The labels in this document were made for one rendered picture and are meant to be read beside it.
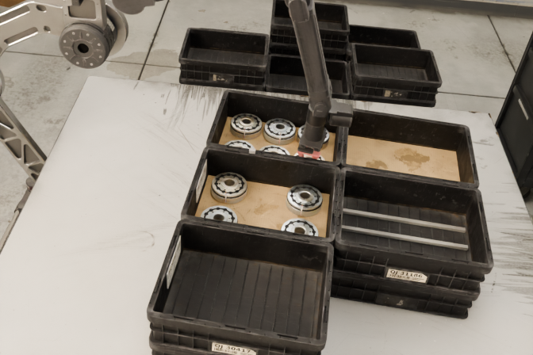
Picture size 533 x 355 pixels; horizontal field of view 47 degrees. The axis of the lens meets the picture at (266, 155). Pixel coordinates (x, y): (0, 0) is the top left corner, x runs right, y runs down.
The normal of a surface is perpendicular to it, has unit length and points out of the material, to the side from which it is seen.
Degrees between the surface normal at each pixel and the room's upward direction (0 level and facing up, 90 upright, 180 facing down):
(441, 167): 0
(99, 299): 0
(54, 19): 90
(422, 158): 0
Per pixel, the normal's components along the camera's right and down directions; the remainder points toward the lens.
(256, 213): 0.08, -0.76
